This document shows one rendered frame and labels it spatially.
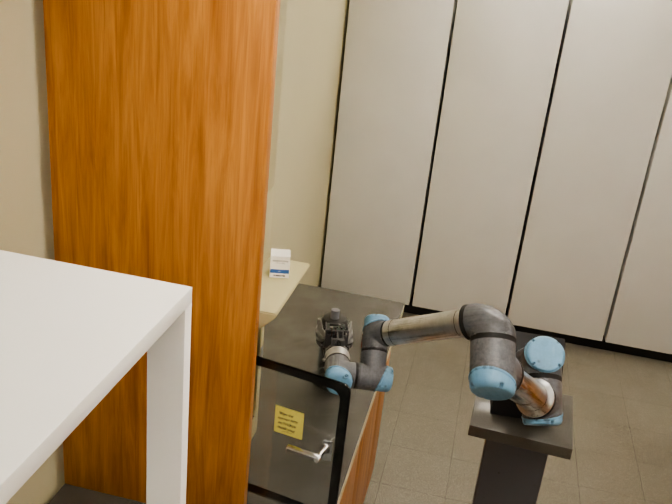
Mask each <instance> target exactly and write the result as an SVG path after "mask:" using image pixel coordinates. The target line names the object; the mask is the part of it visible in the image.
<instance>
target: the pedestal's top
mask: <svg viewBox="0 0 672 504"><path fill-rule="evenodd" d="M562 408H563V419H562V423H561V424H560V425H557V426H532V425H524V424H523V422H522V419H520V418H514V417H508V416H503V415H497V414H491V413H490V400H488V399H485V398H480V397H478V396H476V397H475V402H474V407H473V411H472V416H471V421H470V425H469V430H468V435H470V436H474V437H478V438H482V439H486V440H490V441H494V442H498V443H503V444H507V445H511V446H515V447H519V448H523V449H527V450H531V451H536V452H540V453H544V454H548V455H552V456H556V457H560V458H564V459H568V460H570V458H571V454H572V451H573V396H569V395H565V394H562Z"/></svg>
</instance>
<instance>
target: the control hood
mask: <svg viewBox="0 0 672 504"><path fill-rule="evenodd" d="M270 259H271V256H270V257H269V258H268V259H267V261H266V262H265V263H264V264H263V269H262V284H261V299H260V314H259V329H260V328H262V327H263V326H265V325H266V324H268V323H269V322H271V321H272V320H273V319H275V318H276V316H277V315H278V313H279V312H280V310H281V309H282V307H283V306H284V304H285V303H286V301H287V300H288V298H289V297H290V295H291V294H292V292H293V291H294V289H295V288H296V286H297V285H298V283H299V282H300V280H301V279H302V277H303V276H304V274H305V273H306V271H307V270H308V268H309V267H310V265H309V263H304V262H298V261H293V260H290V270H289V279H287V278H272V277H269V273H270ZM259 329H258V330H259Z"/></svg>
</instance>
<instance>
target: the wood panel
mask: <svg viewBox="0 0 672 504"><path fill-rule="evenodd" d="M280 1H281V0H43V13H44V35H45V58H46V80H47V102H48V124H49V146H50V168H51V190H52V213H53V235H54V257H55V261H60V262H65V263H70V264H76V265H81V266H86V267H91V268H96V269H102V270H107V271H112V272H117V273H122V274H128V275H133V276H138V277H143V278H148V279H154V280H159V281H164V282H169V283H174V284H180V285H185V286H190V287H192V313H191V347H190V381H189V415H188V449H187V483H186V504H247V493H248V478H249V463H250V448H251V433H252V418H253V403H254V388H255V373H256V358H257V344H258V329H259V314H260V299H261V284H262V269H263V254H264V239H265V224H266V209H267V194H268V180H269V165H270V150H271V135H272V120H273V105H274V90H275V75H276V60H277V45H278V30H279V16H280ZM63 456H64V478H65V483H66V484H70V485H74V486H78V487H82V488H86V489H90V490H94V491H98V492H102V493H107V494H111V495H115V496H119V497H123V498H127V499H131V500H135V501H139V502H143V503H146V479H147V352H146V353H145V354H144V355H143V356H142V357H141V358H140V359H139V360H138V361H137V362H136V363H135V365H134V366H133V367H132V368H131V369H130V370H129V371H128V372H127V373H126V374H125V375H124V376H123V377H122V379H121V380H120V381H119V382H118V383H117V384H116V385H115V386H114V387H113V388H112V389H111V390H110V392H109V393H108V394H107V395H106V396H105V397H104V398H103V399H102V400H101V401H100V402H99V403H98V405H97V406H96V407H95V408H94V409H93V410H92V411H91V412H90V413H89V414H88V415H87V416H86V417H85V419H84V420H83V421H82V422H81V423H80V424H79V425H78V426H77V427H76V428H75V429H74V430H73V432H72V433H71V434H70V435H69V436H68V437H67V438H66V439H65V440H64V441H63Z"/></svg>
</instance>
